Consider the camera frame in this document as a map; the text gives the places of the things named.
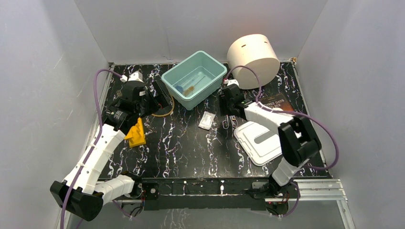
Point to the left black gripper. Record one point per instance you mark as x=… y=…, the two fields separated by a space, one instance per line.
x=153 y=96

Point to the metal test tube clamp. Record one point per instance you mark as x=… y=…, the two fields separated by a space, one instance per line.
x=229 y=121

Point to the clear plastic packet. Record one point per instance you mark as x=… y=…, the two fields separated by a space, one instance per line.
x=206 y=121

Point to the teal plastic bin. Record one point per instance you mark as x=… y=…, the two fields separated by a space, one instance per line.
x=201 y=63

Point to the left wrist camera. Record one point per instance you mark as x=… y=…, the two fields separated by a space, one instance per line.
x=136 y=76

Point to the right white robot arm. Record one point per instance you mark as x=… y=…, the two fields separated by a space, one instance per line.
x=298 y=139

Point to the white plastic lid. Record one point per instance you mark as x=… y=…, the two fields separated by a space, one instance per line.
x=259 y=143

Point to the dark book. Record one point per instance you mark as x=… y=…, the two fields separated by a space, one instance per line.
x=277 y=101

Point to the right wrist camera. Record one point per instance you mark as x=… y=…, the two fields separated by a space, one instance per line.
x=229 y=82

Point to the blue-tipped glass rod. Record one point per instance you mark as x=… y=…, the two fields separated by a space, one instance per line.
x=183 y=83

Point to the cream cylindrical container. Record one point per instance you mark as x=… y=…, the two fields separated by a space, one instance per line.
x=255 y=52

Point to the yellow test tube rack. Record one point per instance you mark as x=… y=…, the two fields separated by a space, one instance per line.
x=136 y=135

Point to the test tube brush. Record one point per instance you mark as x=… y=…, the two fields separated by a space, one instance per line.
x=191 y=87

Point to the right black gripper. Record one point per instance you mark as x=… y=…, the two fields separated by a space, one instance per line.
x=224 y=111

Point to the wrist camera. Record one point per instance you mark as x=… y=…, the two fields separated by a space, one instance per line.
x=229 y=82
x=136 y=76

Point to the aluminium frame rail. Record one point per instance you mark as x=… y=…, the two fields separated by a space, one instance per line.
x=316 y=188

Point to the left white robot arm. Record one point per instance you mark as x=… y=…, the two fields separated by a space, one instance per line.
x=79 y=193

